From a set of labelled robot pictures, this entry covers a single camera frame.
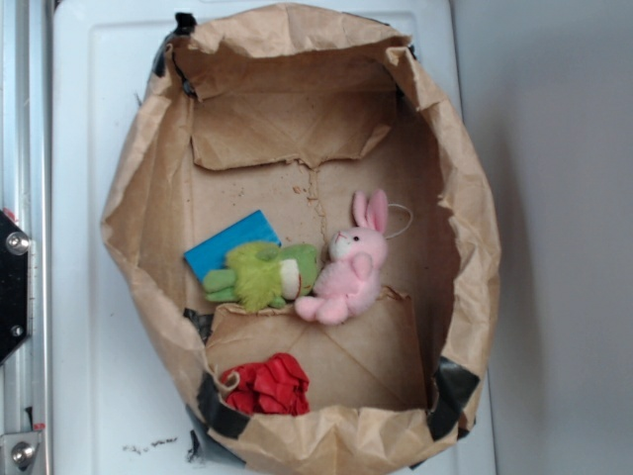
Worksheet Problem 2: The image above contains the green plush animal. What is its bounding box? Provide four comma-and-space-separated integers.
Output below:
202, 241, 318, 313

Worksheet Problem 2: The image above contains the pink plush bunny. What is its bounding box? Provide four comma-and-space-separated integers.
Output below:
294, 189, 390, 325

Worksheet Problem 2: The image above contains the blue wooden block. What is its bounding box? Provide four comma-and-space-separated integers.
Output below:
184, 210, 281, 283

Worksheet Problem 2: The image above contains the brown paper bag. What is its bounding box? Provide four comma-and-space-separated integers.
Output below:
102, 3, 500, 474

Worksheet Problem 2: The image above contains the red crumpled cloth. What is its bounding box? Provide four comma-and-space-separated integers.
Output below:
221, 353, 311, 416

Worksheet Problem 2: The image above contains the black metal bracket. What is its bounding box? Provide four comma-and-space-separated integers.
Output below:
0, 211, 32, 364

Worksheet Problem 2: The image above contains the aluminium frame rail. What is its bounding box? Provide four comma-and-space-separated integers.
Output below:
1, 1, 54, 474

